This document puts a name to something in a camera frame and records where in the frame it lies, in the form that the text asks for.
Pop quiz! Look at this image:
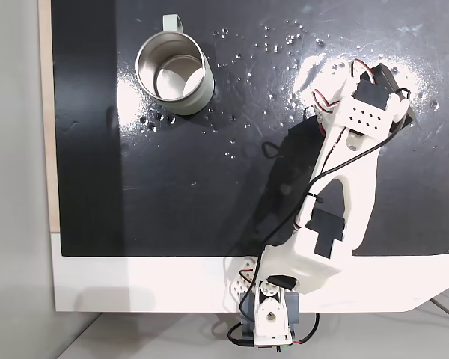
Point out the pale green metal mug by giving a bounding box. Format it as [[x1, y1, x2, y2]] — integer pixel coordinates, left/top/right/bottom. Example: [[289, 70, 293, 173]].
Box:
[[135, 13, 216, 116]]

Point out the black table mat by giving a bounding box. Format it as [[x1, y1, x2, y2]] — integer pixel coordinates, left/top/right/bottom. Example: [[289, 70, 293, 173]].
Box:
[[50, 0, 449, 259]]

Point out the black power cable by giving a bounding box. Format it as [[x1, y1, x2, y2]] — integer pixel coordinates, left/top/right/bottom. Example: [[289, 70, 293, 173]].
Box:
[[227, 312, 320, 348]]

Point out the light wooden board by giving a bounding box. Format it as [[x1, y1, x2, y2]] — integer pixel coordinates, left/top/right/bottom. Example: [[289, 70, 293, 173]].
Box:
[[38, 0, 63, 235]]

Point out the black oval camera box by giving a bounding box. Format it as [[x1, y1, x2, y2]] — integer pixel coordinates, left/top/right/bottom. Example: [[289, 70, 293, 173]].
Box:
[[370, 62, 420, 130]]

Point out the grey table clamp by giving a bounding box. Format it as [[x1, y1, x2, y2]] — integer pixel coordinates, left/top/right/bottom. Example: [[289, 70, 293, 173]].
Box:
[[241, 292, 301, 330]]

